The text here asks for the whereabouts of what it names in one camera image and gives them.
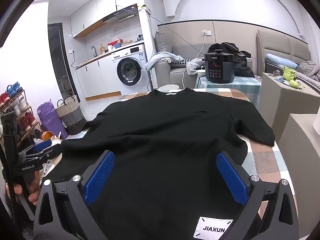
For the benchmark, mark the white washing machine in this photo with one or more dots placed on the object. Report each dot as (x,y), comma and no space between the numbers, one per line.
(130,70)

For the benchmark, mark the upholstered bed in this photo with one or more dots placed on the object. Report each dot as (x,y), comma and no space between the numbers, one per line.
(280,47)

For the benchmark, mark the beige cabinet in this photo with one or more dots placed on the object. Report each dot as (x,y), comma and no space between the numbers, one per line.
(300,142)
(282,105)

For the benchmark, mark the houndstooth cushion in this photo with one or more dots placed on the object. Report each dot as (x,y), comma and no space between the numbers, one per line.
(181,62)

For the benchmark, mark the white wall cabinets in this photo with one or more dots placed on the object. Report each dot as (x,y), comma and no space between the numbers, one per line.
(100,7)

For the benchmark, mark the purple bag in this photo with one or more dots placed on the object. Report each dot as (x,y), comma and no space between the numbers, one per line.
(50,120)

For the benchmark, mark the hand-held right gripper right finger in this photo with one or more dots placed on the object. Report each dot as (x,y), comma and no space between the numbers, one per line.
(231,177)

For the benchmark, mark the curved kitchen faucet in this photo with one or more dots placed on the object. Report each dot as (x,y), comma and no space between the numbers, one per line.
(95,52)

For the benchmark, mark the person's left hand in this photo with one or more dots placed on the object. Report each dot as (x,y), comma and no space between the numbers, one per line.
(35,190)

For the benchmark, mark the orange bottle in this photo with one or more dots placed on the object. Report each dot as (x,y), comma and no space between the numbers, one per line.
(102,49)

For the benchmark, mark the grey duvet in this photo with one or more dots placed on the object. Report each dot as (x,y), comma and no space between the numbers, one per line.
(310,70)

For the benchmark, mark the red box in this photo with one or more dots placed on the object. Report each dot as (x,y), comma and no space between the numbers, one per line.
(113,43)

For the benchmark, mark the woven laundry basket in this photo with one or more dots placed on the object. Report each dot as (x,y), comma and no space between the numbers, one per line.
(72,120)

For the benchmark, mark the light grey blanket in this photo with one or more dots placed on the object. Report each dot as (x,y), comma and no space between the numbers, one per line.
(156,60)

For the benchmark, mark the white round stool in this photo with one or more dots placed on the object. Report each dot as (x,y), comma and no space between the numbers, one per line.
(168,87)

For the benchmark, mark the range hood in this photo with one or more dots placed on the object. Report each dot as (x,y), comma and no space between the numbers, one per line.
(122,15)

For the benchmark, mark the shoe rack with shoes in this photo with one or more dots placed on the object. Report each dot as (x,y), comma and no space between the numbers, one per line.
(12,90)

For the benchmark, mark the white bowl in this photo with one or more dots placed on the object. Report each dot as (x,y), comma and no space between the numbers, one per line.
(200,71)

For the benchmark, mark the black pressure cooker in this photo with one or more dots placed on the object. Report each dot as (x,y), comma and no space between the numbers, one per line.
(218,67)

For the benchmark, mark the grey pillow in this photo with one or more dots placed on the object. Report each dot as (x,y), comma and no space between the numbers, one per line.
(162,43)

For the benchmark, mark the black knit sweater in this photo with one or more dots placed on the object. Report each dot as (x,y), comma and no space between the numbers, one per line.
(162,135)

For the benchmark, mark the black jacket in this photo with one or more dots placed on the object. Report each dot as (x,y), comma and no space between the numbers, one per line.
(241,65)

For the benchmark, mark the white wall socket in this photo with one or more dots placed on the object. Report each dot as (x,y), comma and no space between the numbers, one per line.
(206,32)

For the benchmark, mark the green toy figure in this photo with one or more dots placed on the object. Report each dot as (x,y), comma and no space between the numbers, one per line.
(290,73)

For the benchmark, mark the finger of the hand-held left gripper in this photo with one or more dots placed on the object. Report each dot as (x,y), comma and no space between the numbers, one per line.
(53,151)
(43,145)

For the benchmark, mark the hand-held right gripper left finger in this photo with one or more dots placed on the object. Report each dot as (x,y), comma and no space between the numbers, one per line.
(100,175)

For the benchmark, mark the dark door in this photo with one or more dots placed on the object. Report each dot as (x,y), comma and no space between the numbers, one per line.
(60,62)

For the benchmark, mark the grey sofa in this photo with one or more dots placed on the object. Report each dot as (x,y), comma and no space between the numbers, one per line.
(162,72)

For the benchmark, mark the orange bowl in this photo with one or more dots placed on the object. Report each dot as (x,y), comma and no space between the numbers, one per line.
(47,135)

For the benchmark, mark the white kitchen base cabinets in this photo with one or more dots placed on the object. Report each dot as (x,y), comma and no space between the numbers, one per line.
(95,77)

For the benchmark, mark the light blue pillow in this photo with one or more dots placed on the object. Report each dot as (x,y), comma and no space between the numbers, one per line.
(280,59)

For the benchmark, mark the white garment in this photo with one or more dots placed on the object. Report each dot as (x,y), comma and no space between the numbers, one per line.
(192,66)

